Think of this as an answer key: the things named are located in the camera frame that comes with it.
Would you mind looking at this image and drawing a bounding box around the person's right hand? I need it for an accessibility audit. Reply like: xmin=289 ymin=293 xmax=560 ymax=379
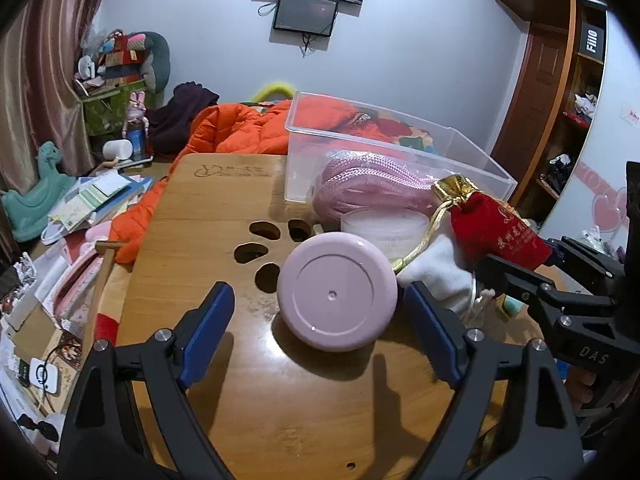
xmin=567 ymin=372 xmax=593 ymax=416

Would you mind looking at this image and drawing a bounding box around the green gift box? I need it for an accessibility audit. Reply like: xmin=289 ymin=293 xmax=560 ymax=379
xmin=82 ymin=87 xmax=151 ymax=136

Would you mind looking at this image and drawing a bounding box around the small wall monitor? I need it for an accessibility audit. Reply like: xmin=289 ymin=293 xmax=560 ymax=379
xmin=272 ymin=0 xmax=339 ymax=37

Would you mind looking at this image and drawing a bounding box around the grey cushion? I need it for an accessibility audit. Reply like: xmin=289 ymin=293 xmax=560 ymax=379
xmin=142 ymin=31 xmax=172 ymax=93

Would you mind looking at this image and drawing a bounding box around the wooden wardrobe shelf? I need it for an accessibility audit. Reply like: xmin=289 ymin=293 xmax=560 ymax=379
xmin=484 ymin=0 xmax=608 ymax=211

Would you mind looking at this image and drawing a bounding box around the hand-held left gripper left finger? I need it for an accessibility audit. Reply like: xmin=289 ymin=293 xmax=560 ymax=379
xmin=59 ymin=281 xmax=236 ymax=480

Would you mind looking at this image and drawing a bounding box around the pink rope bundle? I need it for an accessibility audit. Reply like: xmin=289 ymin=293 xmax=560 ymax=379
xmin=312 ymin=149 xmax=446 ymax=226

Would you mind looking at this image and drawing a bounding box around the black printed box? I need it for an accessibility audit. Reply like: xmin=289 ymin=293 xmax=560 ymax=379
xmin=576 ymin=21 xmax=607 ymax=64

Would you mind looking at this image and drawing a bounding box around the colourful patch blanket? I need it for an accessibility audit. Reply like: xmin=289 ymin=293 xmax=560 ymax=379
xmin=377 ymin=114 xmax=438 ymax=155

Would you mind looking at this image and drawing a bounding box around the pink-brown curtain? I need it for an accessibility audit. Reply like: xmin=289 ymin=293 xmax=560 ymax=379
xmin=0 ymin=0 xmax=121 ymax=256

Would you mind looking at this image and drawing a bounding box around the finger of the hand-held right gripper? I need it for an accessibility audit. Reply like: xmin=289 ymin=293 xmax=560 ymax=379
xmin=474 ymin=255 xmax=617 ymax=330
xmin=549 ymin=236 xmax=627 ymax=282

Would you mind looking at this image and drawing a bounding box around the white wireless charger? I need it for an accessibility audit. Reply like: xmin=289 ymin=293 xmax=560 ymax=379
xmin=29 ymin=356 xmax=62 ymax=395

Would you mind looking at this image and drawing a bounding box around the wooden desk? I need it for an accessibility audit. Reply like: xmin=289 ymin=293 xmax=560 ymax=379
xmin=95 ymin=152 xmax=576 ymax=480

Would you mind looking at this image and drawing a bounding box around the dark purple garment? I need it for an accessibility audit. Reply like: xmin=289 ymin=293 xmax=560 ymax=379
xmin=147 ymin=82 xmax=221 ymax=156

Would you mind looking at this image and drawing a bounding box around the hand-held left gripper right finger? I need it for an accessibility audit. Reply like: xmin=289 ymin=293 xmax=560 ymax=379
xmin=404 ymin=281 xmax=586 ymax=480

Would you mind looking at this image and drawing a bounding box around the pink bunny doll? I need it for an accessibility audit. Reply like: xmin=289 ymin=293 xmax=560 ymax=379
xmin=125 ymin=92 xmax=151 ymax=133

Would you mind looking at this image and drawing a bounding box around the teal rocking horse toy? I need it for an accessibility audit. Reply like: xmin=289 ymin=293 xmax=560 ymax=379
xmin=0 ymin=141 xmax=76 ymax=243

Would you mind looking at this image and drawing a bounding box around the teal soft item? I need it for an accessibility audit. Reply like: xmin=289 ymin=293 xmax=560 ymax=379
xmin=501 ymin=294 xmax=527 ymax=319

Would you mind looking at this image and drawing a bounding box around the white door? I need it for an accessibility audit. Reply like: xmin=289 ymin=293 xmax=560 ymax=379
xmin=539 ymin=10 xmax=640 ymax=261

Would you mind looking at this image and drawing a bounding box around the pile of papers and books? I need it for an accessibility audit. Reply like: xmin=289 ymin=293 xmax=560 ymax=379
xmin=47 ymin=170 xmax=153 ymax=246

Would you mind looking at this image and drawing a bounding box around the white mug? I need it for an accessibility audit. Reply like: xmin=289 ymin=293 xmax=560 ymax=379
xmin=102 ymin=139 xmax=133 ymax=161

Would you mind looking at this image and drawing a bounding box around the orange puffer jacket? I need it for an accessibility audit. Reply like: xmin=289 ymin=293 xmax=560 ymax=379
xmin=109 ymin=97 xmax=416 ymax=263

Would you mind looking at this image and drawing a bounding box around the white round jar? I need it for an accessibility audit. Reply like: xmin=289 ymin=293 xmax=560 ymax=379
xmin=341 ymin=208 xmax=433 ymax=261

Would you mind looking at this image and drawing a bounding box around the red pouch with gold trim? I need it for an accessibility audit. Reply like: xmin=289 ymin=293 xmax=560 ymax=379
xmin=390 ymin=175 xmax=553 ymax=273

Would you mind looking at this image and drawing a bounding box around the clear plastic box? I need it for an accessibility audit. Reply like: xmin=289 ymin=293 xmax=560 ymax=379
xmin=284 ymin=91 xmax=518 ymax=211

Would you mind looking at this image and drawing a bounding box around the white cloth pouch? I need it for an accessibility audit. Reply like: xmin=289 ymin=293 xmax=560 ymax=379
xmin=397 ymin=235 xmax=493 ymax=322

